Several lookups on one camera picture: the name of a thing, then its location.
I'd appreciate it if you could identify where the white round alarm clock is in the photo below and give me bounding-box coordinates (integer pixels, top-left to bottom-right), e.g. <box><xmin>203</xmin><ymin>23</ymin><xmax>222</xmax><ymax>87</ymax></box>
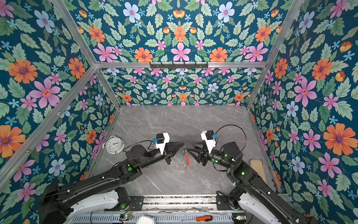
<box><xmin>103</xmin><ymin>135</ymin><xmax>125</xmax><ymax>155</ymax></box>

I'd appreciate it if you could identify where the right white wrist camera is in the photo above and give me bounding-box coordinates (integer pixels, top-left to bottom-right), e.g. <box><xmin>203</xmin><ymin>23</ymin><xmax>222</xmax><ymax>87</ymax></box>
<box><xmin>200</xmin><ymin>130</ymin><xmax>218</xmax><ymax>154</ymax></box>

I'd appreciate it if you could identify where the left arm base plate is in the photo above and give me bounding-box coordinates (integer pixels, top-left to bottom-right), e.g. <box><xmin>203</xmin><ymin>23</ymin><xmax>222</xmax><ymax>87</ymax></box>
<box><xmin>122</xmin><ymin>196</ymin><xmax>144</xmax><ymax>212</ymax></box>

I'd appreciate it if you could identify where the camera cable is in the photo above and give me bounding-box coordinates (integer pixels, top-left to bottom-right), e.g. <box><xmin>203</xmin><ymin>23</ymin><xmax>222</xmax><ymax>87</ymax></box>
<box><xmin>122</xmin><ymin>139</ymin><xmax>156</xmax><ymax>152</ymax></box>
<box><xmin>214</xmin><ymin>124</ymin><xmax>248</xmax><ymax>152</ymax></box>

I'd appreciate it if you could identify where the black hook rail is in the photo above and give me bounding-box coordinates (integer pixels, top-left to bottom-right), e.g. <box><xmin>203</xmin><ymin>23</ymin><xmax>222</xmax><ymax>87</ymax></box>
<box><xmin>149</xmin><ymin>62</ymin><xmax>209</xmax><ymax>69</ymax></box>

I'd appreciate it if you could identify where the wooden block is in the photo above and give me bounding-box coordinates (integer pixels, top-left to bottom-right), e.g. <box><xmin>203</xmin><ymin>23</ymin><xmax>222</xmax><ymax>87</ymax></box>
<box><xmin>250</xmin><ymin>159</ymin><xmax>267</xmax><ymax>183</ymax></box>

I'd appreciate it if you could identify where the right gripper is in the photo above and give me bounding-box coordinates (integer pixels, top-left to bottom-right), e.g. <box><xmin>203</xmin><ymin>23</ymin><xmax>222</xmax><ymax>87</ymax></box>
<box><xmin>188</xmin><ymin>141</ymin><xmax>235</xmax><ymax>172</ymax></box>

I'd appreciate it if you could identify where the orange handled screwdriver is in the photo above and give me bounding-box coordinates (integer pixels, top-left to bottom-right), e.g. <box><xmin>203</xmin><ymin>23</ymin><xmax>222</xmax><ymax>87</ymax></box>
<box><xmin>195</xmin><ymin>215</ymin><xmax>213</xmax><ymax>222</ymax></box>

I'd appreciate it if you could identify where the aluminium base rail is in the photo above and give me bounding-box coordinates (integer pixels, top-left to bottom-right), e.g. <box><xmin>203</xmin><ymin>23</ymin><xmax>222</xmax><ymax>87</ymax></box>
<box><xmin>64</xmin><ymin>194</ymin><xmax>294</xmax><ymax>213</ymax></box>

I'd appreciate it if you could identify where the right camera cable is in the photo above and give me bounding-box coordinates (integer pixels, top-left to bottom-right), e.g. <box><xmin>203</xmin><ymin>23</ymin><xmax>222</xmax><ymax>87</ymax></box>
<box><xmin>214</xmin><ymin>124</ymin><xmax>248</xmax><ymax>152</ymax></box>

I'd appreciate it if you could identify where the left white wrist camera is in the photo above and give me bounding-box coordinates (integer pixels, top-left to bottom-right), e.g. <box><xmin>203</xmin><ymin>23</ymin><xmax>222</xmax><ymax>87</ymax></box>
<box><xmin>153</xmin><ymin>133</ymin><xmax>170</xmax><ymax>155</ymax></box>

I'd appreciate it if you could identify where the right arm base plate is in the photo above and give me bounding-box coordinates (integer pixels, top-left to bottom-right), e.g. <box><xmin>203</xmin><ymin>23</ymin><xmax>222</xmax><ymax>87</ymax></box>
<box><xmin>216</xmin><ymin>195</ymin><xmax>239</xmax><ymax>211</ymax></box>

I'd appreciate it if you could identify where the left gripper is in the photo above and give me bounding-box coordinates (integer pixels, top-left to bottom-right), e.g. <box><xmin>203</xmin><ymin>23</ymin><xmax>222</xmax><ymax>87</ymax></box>
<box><xmin>139</xmin><ymin>139</ymin><xmax>185</xmax><ymax>170</ymax></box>

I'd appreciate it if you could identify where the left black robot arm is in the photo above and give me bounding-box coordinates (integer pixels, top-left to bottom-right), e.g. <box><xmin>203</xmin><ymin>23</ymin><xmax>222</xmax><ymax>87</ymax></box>
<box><xmin>38</xmin><ymin>142</ymin><xmax>184</xmax><ymax>224</ymax></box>

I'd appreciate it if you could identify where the small circuit board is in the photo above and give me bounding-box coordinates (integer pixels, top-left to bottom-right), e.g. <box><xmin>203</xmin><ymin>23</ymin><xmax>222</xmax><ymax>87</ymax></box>
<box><xmin>119</xmin><ymin>214</ymin><xmax>133</xmax><ymax>222</ymax></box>

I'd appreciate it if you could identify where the left camera cable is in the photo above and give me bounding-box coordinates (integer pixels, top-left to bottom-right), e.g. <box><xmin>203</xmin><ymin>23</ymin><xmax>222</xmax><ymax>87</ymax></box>
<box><xmin>122</xmin><ymin>139</ymin><xmax>156</xmax><ymax>152</ymax></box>

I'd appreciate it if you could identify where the white square clock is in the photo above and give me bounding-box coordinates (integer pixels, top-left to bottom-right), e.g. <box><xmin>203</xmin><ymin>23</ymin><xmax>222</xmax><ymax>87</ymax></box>
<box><xmin>136</xmin><ymin>215</ymin><xmax>156</xmax><ymax>224</ymax></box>

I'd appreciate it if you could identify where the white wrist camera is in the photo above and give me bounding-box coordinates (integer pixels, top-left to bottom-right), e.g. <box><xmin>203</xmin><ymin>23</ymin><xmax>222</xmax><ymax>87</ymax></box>
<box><xmin>153</xmin><ymin>133</ymin><xmax>170</xmax><ymax>155</ymax></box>
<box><xmin>200</xmin><ymin>130</ymin><xmax>218</xmax><ymax>154</ymax></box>

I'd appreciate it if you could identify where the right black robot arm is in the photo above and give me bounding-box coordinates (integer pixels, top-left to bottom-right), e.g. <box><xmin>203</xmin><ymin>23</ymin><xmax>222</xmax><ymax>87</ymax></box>
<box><xmin>188</xmin><ymin>142</ymin><xmax>319</xmax><ymax>224</ymax></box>

